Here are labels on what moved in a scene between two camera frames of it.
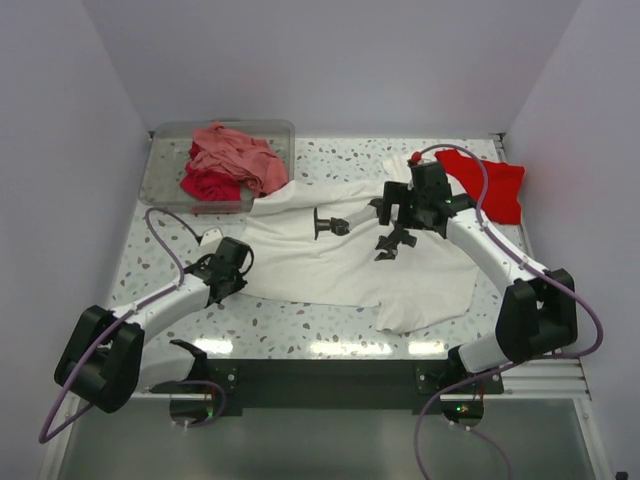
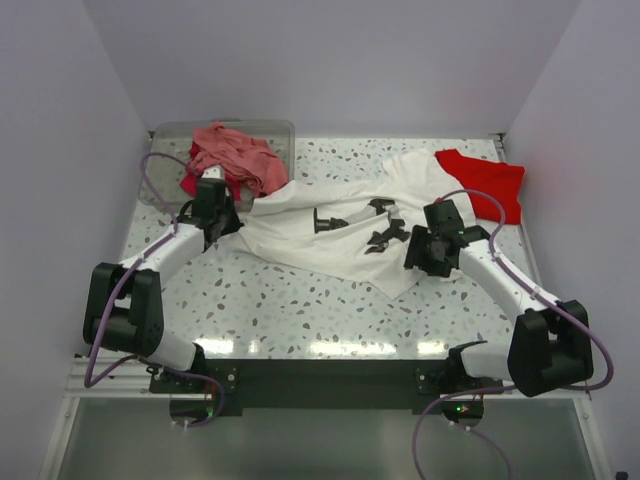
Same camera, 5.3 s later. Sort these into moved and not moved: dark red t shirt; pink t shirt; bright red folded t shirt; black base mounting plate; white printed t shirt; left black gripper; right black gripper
Moved: right black gripper; white printed t shirt; left black gripper
Not moved: bright red folded t shirt; dark red t shirt; pink t shirt; black base mounting plate
